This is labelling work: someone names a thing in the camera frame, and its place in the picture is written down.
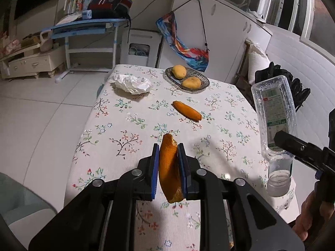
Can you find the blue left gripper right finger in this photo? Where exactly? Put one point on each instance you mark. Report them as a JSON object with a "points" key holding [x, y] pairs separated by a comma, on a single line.
{"points": [[184, 172]]}

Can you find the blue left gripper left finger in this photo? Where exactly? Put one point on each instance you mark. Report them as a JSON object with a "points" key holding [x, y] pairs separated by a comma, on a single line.
{"points": [[153, 170]]}

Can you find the orange peel piece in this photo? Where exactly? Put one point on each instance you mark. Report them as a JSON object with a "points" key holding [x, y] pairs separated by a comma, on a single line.
{"points": [[168, 170], [187, 111]]}

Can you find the white tissue paper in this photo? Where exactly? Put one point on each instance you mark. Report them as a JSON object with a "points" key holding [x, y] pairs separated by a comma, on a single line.
{"points": [[131, 84]]}

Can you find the clear plastic water bottle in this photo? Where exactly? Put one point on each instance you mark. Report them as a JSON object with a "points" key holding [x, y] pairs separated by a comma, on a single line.
{"points": [[275, 111]]}

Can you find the person's right hand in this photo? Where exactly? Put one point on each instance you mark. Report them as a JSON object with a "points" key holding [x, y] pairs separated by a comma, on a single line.
{"points": [[305, 220]]}

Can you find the floral white tablecloth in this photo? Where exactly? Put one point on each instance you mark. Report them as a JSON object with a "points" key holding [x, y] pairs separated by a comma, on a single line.
{"points": [[138, 108]]}

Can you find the black folding chairs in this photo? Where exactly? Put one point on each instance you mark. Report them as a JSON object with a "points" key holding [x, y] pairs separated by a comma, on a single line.
{"points": [[298, 93]]}

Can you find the woven fruit plate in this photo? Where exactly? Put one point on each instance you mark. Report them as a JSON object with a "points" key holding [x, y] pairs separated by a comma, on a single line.
{"points": [[190, 73]]}

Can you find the yellow mango right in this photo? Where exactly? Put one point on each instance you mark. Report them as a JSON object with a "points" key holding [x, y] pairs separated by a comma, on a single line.
{"points": [[193, 83]]}

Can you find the yellow mango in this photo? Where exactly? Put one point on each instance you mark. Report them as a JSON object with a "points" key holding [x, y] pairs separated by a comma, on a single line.
{"points": [[193, 83], [179, 71]]}

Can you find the yellow mango left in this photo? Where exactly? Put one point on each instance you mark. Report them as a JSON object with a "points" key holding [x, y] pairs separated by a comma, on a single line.
{"points": [[179, 71]]}

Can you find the wooden chair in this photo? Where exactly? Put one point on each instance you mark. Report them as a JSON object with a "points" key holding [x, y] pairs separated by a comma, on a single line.
{"points": [[241, 77]]}

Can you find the colourful tote bag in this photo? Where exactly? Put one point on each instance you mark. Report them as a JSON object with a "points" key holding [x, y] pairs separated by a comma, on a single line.
{"points": [[195, 58]]}

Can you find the white air purifier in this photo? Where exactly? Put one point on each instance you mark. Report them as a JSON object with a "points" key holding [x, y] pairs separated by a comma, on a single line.
{"points": [[140, 47]]}

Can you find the white cushion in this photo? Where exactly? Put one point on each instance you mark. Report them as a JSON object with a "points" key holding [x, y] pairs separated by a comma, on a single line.
{"points": [[257, 60]]}

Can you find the blue study desk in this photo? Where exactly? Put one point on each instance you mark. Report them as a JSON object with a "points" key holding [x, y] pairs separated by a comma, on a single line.
{"points": [[90, 45]]}

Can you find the cream tv cabinet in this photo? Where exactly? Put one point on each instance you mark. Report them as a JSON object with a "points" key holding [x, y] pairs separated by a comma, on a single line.
{"points": [[31, 62]]}

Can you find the dark striped backpack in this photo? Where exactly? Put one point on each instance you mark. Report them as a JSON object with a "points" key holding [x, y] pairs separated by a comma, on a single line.
{"points": [[110, 9]]}

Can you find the row of books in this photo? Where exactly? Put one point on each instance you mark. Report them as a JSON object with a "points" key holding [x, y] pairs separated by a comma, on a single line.
{"points": [[76, 1]]}

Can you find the white wall cabinet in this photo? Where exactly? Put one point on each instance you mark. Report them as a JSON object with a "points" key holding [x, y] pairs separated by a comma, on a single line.
{"points": [[225, 29]]}

